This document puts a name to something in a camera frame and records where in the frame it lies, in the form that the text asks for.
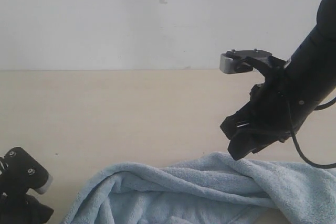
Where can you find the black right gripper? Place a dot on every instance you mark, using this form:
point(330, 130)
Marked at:
point(264, 119)

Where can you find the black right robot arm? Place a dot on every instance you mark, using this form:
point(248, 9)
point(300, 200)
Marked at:
point(312, 65)

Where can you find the light blue terry towel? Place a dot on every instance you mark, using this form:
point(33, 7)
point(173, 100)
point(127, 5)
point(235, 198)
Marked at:
point(211, 189)

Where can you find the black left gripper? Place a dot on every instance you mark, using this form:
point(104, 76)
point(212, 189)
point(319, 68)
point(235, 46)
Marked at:
point(20, 208)

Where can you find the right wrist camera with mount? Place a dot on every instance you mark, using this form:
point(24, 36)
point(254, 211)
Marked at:
point(244, 61)

